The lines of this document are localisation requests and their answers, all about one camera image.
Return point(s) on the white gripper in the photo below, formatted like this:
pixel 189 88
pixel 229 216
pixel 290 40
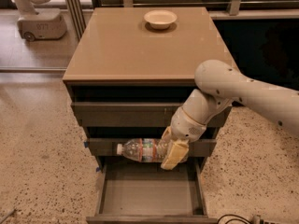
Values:
pixel 186 126

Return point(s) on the clear plastic water bottle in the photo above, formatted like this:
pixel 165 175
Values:
pixel 143 150

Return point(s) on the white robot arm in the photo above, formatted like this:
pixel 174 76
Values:
pixel 218 84

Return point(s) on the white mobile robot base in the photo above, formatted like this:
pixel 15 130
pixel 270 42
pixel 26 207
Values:
pixel 42 24

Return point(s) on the middle grey drawer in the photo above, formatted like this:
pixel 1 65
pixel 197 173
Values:
pixel 108 147

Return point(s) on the open bottom grey drawer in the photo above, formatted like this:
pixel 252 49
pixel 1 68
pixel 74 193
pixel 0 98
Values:
pixel 143 193

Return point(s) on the top grey drawer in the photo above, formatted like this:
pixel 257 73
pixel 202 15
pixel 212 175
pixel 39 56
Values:
pixel 99 114

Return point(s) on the tan drawer cabinet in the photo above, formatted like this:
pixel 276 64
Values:
pixel 121 58

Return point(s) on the blue tape piece lower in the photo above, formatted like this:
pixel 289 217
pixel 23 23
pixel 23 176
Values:
pixel 98 169

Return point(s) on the blue tape piece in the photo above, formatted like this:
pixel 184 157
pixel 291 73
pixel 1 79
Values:
pixel 98 169
pixel 86 144

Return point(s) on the blue tape piece upper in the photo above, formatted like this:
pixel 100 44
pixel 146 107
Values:
pixel 86 144

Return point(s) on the white bowl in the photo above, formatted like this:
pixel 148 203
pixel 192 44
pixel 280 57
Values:
pixel 160 19

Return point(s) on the metal rod on floor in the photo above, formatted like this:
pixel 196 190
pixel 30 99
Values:
pixel 7 215

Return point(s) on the metal window frame post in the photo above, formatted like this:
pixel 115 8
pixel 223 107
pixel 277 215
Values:
pixel 76 13

